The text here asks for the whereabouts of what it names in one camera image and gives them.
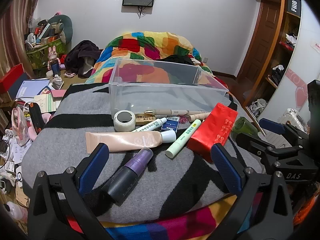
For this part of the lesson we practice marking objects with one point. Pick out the rainbow striped cloth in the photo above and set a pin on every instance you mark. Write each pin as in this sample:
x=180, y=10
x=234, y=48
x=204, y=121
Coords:
x=155, y=227

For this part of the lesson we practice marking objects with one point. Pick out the peach cosmetic tube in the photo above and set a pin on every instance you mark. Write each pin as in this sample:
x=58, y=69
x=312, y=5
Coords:
x=125, y=141

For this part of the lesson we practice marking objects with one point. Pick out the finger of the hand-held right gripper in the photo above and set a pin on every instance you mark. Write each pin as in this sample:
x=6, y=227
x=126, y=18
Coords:
x=272, y=125
x=252, y=142

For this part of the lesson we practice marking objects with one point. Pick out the grey neck pillow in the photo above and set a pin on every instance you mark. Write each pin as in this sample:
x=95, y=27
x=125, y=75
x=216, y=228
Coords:
x=66, y=25

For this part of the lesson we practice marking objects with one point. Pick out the small white tube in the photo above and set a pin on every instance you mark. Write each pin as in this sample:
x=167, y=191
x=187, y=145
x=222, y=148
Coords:
x=150, y=126

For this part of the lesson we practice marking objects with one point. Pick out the dark purple garment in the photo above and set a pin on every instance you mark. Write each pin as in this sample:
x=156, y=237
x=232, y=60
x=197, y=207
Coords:
x=82, y=52

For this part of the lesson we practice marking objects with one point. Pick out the red box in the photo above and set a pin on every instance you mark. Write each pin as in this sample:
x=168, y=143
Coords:
x=10, y=76

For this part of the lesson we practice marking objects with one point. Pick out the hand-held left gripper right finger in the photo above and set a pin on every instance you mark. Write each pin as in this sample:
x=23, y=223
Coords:
x=225, y=166

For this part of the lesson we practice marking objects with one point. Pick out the colourful patchwork quilt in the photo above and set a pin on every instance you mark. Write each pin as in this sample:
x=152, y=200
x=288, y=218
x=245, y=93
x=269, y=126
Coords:
x=140, y=42

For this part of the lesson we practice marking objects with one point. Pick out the blue eraser packet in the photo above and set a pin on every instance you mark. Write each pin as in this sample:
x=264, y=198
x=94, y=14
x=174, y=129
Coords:
x=170, y=127

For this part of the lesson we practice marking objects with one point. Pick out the green storage bin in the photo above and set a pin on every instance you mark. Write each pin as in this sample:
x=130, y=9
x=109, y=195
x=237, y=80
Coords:
x=40, y=57

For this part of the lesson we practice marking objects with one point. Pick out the beige tube with red cap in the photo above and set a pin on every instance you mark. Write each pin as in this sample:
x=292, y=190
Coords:
x=197, y=117

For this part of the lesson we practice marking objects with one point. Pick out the dark blue flask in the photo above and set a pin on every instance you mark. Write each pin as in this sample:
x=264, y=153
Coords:
x=55, y=68

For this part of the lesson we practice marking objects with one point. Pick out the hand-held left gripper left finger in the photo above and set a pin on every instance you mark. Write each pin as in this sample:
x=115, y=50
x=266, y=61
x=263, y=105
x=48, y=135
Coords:
x=96, y=160

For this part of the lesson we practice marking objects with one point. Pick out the blue notebook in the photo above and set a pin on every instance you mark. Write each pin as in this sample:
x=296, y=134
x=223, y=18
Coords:
x=32, y=87

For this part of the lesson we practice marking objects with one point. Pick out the beige pen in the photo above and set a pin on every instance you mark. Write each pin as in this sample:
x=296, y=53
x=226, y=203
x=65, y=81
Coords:
x=172, y=111

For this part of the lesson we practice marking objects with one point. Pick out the clear plastic storage box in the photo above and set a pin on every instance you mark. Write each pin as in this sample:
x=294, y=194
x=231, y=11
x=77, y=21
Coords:
x=130, y=97

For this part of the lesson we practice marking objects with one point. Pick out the black garment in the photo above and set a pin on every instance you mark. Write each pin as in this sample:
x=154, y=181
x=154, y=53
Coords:
x=180, y=59

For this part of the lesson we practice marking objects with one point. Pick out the tan eraser packet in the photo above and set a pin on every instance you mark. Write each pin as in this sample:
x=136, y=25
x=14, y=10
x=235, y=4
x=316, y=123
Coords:
x=145, y=120

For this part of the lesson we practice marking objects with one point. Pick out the wooden shelf unit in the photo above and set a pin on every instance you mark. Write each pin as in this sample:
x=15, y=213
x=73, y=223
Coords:
x=287, y=25

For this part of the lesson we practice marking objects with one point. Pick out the purple black spray bottle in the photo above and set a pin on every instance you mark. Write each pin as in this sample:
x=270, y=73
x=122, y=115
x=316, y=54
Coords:
x=122, y=182

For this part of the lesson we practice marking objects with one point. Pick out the green glass bottle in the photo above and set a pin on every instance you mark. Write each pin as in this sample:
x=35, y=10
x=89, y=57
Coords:
x=243, y=127

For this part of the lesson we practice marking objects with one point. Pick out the pink rabbit figurine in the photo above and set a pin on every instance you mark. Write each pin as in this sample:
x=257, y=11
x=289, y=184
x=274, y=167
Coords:
x=53, y=55

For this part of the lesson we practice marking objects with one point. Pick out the white shoes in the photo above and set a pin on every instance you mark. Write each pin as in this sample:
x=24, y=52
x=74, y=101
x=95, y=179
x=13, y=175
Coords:
x=257, y=106

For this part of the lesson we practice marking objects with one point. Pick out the white tape roll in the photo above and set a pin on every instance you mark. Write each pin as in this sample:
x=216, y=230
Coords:
x=118, y=126

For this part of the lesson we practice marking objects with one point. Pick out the grey black striped blanket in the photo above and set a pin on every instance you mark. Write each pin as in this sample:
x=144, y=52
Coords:
x=62, y=135

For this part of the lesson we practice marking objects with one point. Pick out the red foil packet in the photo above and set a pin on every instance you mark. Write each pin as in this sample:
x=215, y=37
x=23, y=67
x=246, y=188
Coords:
x=212, y=130

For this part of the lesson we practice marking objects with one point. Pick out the white heart-print wardrobe door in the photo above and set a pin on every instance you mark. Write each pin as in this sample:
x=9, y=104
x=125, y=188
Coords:
x=307, y=55

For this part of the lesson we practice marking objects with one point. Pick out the striped curtain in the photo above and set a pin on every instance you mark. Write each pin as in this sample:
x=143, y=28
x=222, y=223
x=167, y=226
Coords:
x=20, y=17

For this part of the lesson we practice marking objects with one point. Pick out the white suitcase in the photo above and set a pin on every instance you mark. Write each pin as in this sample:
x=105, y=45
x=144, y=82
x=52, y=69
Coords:
x=292, y=117

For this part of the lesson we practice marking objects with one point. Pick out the light green tube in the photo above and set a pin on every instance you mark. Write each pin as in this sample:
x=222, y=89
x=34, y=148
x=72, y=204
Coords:
x=183, y=138

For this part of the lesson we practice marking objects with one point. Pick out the black orange handheld tool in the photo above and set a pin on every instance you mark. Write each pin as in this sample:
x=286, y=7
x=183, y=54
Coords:
x=36, y=117

